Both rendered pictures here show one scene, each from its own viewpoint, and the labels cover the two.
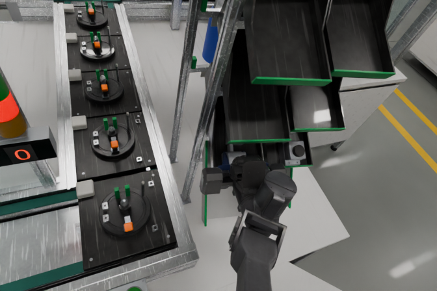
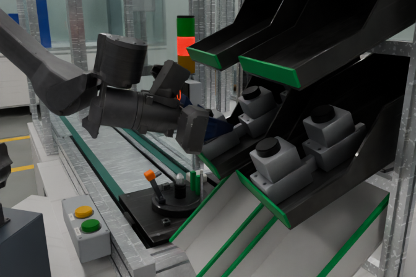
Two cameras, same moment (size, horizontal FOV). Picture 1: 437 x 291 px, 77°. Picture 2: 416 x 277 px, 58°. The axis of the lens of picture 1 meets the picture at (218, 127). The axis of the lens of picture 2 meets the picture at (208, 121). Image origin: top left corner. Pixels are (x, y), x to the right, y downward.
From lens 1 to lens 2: 0.84 m
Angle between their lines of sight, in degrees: 81
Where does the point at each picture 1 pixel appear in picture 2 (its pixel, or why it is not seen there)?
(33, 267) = (126, 190)
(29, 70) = not seen: hidden behind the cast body
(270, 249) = (61, 72)
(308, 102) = (311, 51)
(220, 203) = (210, 249)
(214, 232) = not seen: outside the picture
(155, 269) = (119, 235)
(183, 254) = (138, 258)
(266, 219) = (96, 70)
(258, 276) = (29, 41)
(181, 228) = (174, 250)
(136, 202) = (191, 200)
